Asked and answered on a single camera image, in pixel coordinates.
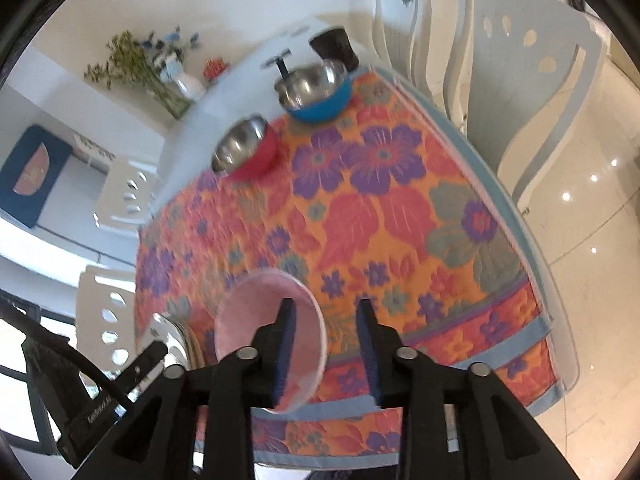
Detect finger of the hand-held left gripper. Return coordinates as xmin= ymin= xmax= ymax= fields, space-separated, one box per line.
xmin=119 ymin=341 xmax=169 ymax=392

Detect silver plate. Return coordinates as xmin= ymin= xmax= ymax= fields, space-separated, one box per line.
xmin=149 ymin=311 xmax=193 ymax=368

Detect black patterned pedestal dish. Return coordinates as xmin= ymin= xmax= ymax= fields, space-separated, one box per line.
xmin=262 ymin=50 xmax=294 ymax=79

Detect white vase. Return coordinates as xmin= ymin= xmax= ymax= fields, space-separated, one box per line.
xmin=172 ymin=72 xmax=206 ymax=102

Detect blue wall hanging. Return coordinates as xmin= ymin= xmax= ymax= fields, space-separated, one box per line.
xmin=0 ymin=125 xmax=74 ymax=229

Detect red steel bowl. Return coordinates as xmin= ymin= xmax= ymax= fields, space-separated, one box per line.
xmin=211 ymin=115 xmax=281 ymax=182

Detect large white plastic chair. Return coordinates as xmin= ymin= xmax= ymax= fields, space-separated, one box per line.
xmin=442 ymin=0 xmax=609 ymax=212

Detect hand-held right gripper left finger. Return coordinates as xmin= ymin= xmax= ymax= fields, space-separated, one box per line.
xmin=75 ymin=299 xmax=297 ymax=480

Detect glass vase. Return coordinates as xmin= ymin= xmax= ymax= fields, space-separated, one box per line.
xmin=145 ymin=80 xmax=194 ymax=120

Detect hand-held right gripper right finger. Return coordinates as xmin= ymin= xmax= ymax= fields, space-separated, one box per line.
xmin=356 ymin=300 xmax=566 ymax=480

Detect blue steel bowl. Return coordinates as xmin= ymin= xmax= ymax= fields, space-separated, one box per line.
xmin=273 ymin=59 xmax=352 ymax=123

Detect white patterned side table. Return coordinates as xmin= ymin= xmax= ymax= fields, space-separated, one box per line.
xmin=72 ymin=132 xmax=119 ymax=169

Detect pink dotted bowl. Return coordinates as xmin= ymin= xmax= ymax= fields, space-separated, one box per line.
xmin=214 ymin=269 xmax=328 ymax=415

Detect red ornament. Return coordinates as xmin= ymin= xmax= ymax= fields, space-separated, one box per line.
xmin=202 ymin=57 xmax=231 ymax=81

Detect black cup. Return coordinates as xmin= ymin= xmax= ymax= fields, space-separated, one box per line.
xmin=309 ymin=27 xmax=360 ymax=73

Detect floral orange tablecloth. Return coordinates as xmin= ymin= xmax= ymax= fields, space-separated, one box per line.
xmin=134 ymin=71 xmax=568 ymax=471

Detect white chair with cloth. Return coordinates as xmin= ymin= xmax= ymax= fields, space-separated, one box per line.
xmin=372 ymin=0 xmax=437 ymax=107

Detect black cable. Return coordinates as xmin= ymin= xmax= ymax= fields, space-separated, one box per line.
xmin=0 ymin=304 xmax=128 ymax=403

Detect green dried flower bunch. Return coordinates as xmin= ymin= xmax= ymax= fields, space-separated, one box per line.
xmin=84 ymin=31 xmax=166 ymax=96

